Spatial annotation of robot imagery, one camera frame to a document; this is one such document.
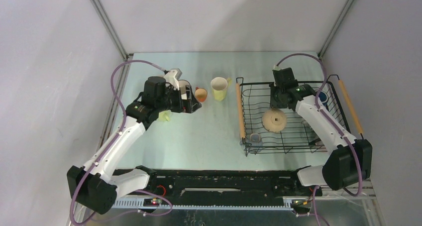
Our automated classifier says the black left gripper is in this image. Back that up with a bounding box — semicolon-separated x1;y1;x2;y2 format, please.
156;85;201;113

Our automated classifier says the small red orange cup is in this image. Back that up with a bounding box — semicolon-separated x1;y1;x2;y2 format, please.
194;87;208;103

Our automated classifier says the white mug black handle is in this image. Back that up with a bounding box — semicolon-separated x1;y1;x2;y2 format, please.
178;80;191;95

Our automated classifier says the beige round speckled mug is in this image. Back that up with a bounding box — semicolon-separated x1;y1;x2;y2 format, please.
262;109;287;133

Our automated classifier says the yellow green faceted mug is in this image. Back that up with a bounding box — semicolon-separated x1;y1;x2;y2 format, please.
211;77;232;102

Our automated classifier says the light green mug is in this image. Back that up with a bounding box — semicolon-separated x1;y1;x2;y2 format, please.
158;111;172;121

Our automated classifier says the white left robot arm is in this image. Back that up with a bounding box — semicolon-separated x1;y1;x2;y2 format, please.
67;76;202;215

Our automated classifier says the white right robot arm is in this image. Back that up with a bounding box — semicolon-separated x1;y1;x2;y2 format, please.
270;68;372;195

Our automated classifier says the dark blue mug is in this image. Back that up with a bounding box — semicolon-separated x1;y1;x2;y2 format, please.
318;91;329;108

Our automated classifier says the small grey blue cup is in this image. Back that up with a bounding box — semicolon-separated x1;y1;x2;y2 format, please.
249;133;262;145

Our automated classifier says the black wire dish rack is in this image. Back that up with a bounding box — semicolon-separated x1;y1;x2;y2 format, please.
236;74;365;157

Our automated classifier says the left wooden rack handle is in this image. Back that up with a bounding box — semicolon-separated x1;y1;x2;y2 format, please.
235;83;246;139

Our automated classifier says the wooden rack handle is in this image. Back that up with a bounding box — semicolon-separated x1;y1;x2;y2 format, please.
338;79;364;135
235;83;246;139

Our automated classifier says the right wooden rack handle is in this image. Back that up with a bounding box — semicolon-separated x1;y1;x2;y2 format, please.
338;79;364;135

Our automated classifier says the aluminium slotted rail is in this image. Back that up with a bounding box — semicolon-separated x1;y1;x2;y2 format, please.
86;198;294;212

